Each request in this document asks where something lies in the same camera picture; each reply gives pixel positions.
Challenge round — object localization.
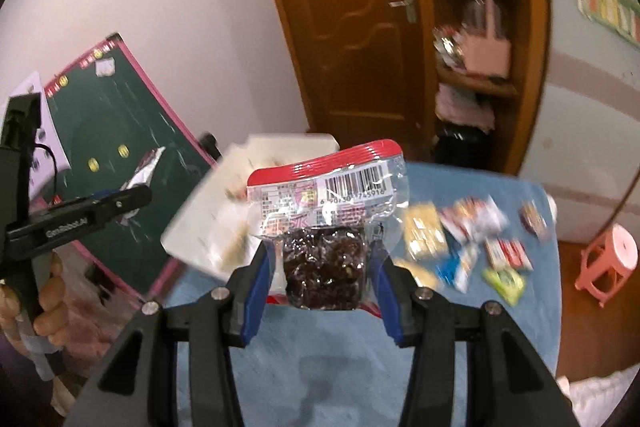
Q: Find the black trash bin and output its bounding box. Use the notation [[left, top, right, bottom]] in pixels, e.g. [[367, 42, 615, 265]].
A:
[[432, 119, 493, 168]]

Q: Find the red white candy packet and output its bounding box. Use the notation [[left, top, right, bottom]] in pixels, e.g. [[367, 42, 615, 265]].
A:
[[484, 237, 535, 273]]

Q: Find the pile of shiny wrappers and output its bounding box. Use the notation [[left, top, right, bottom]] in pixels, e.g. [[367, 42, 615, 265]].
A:
[[431, 24, 468, 70]]

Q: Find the person's left hand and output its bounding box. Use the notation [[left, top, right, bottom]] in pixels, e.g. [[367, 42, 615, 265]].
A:
[[0, 252, 67, 351]]

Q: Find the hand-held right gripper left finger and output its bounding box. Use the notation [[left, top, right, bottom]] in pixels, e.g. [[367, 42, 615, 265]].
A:
[[65, 239, 278, 427]]

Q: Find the pink plastic stool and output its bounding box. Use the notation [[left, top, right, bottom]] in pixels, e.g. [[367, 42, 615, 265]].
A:
[[574, 223, 640, 309]]

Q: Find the white plastic storage bin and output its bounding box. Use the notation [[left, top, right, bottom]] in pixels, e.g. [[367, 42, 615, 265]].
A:
[[161, 133, 341, 280]]

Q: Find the blue table cloth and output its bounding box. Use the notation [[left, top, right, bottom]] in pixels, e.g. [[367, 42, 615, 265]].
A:
[[162, 159, 561, 427]]

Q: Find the folded pink cloth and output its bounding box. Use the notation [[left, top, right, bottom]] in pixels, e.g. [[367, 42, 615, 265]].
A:
[[434, 84, 497, 132]]

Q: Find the metal door handle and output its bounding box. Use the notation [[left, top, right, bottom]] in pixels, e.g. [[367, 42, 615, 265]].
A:
[[389, 0, 418, 25]]

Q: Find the red-edged dried fruit packet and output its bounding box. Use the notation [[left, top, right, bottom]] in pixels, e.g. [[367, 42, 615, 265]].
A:
[[246, 139, 410, 312]]

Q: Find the pale floral wardrobe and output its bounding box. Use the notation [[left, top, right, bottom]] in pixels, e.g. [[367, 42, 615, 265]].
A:
[[515, 0, 640, 248]]

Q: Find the dark red small packet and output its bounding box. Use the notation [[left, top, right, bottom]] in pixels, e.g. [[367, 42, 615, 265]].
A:
[[519, 201, 552, 242]]

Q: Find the brown wooden door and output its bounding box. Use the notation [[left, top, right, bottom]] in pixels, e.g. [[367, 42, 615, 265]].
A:
[[248, 0, 436, 148]]

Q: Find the wooden corner shelf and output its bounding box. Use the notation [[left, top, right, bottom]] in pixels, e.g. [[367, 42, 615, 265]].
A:
[[405, 0, 553, 175]]

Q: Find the white dark-red snack packet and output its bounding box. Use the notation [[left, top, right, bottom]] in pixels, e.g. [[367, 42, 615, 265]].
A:
[[116, 146, 167, 224]]

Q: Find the green snack packet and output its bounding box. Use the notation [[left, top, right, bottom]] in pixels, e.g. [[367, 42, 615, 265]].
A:
[[481, 267, 527, 308]]

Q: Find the green chalkboard pink frame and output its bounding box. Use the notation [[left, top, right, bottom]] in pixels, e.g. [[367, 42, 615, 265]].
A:
[[42, 33, 218, 295]]

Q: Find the pink gift basket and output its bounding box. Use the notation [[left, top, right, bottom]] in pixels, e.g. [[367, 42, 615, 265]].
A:
[[460, 0, 513, 78]]

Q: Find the red white snack packet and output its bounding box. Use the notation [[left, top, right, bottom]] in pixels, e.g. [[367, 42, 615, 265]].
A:
[[440, 196, 510, 244]]

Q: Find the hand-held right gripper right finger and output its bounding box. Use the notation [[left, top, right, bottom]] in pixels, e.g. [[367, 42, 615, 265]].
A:
[[367, 237, 581, 427]]

